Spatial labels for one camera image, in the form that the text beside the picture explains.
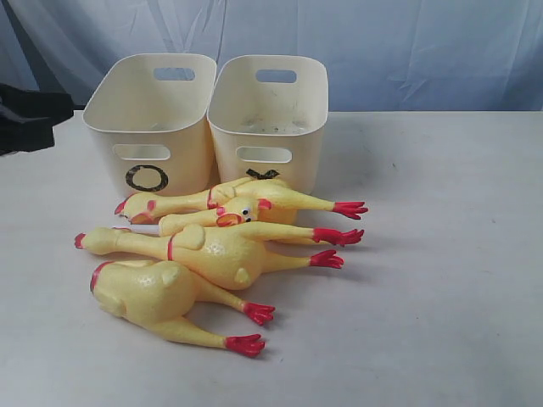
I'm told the whole rubber chicken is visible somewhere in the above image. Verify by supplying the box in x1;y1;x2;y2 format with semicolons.
75;221;364;290
115;176;368;224

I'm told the headless rubber chicken body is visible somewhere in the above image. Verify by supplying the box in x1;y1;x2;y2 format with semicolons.
90;260;275;357

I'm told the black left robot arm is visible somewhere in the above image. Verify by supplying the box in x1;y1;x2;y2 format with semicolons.
1;83;76;156

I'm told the severed rubber chicken head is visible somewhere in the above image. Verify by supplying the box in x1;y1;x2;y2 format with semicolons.
110;196;272;237

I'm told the cream bin marked X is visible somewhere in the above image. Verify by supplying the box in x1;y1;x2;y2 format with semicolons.
207;55;328;193

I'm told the cream bin marked O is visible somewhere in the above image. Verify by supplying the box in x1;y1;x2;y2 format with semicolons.
82;53;216;196

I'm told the blue-grey backdrop curtain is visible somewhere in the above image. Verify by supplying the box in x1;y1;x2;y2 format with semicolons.
1;0;542;111

